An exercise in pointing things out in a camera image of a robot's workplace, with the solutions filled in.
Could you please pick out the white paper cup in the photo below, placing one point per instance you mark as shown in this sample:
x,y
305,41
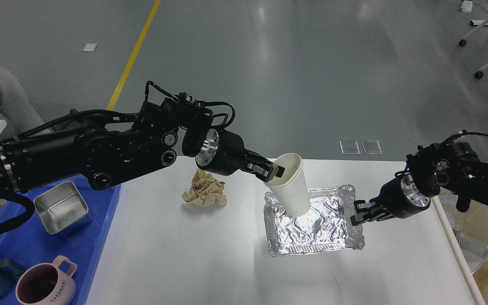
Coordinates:
x,y
291,189

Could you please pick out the person in black top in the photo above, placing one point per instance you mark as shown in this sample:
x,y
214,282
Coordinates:
x,y
14,104

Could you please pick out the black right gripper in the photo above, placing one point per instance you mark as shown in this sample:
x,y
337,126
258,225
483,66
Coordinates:
x,y
399,197

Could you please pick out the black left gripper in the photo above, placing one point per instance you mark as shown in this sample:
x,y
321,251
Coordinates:
x,y
223,153

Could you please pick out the pink HOME mug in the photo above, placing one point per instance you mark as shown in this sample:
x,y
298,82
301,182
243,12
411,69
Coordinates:
x,y
48,283

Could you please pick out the brown paper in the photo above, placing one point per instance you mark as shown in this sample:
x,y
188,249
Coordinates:
x,y
205,190

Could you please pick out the foil tray in bin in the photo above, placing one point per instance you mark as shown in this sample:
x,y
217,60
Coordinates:
x,y
474,252

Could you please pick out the clear floor plate right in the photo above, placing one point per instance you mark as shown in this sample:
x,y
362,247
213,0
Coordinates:
x,y
371,147

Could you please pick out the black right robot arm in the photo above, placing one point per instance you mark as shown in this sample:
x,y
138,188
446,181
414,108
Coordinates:
x,y
451,164

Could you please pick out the clear floor plate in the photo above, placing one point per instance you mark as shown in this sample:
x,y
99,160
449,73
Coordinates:
x,y
349,147
371,147

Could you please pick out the clear floor plate left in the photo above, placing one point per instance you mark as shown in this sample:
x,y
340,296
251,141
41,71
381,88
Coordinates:
x,y
349,147

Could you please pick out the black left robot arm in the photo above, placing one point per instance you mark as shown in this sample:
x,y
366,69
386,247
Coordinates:
x,y
110,148

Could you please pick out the stainless steel rectangular tin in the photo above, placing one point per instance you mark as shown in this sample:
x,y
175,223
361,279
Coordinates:
x,y
62,210

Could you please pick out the aluminium foil tray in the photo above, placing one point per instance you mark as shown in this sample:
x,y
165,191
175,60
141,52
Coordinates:
x,y
325,227

